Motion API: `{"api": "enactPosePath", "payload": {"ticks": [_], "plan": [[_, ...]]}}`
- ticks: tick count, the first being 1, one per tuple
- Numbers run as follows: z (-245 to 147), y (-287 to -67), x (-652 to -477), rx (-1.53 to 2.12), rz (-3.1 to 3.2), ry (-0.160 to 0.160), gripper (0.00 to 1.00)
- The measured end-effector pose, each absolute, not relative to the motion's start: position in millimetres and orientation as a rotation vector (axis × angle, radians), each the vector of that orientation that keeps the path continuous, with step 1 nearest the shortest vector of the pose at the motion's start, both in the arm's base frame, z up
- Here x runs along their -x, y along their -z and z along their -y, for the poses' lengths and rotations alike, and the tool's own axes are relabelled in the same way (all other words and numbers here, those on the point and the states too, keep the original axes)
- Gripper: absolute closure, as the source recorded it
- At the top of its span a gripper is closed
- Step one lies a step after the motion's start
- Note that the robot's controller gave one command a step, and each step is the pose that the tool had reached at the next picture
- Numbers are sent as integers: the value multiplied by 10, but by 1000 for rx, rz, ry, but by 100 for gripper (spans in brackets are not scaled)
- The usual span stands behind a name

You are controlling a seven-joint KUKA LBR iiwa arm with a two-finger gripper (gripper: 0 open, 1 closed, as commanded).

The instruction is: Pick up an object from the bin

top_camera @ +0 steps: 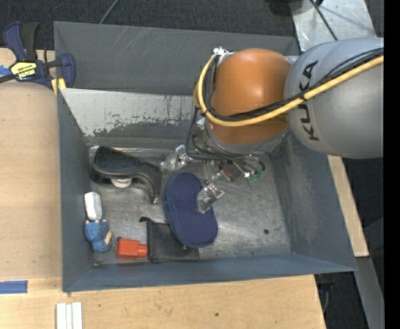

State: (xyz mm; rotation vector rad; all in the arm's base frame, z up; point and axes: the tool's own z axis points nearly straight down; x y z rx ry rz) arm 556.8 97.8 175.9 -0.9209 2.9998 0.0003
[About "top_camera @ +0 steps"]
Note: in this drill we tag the blue toy figure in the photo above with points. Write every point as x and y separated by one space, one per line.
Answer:
97 235

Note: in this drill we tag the black flat pouch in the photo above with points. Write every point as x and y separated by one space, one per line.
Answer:
162 245

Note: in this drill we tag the red plastic block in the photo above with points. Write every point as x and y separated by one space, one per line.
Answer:
128 249

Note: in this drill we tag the grey metal bin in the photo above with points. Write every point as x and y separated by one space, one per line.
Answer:
248 218

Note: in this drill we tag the dark blue oval slipper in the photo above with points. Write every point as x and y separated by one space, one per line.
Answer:
186 218

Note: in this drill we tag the white round cap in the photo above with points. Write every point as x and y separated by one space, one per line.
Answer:
121 182

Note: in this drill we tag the white rounded block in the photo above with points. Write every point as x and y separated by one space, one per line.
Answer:
93 204

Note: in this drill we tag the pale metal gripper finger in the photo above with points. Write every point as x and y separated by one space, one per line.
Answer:
207 197
179 158

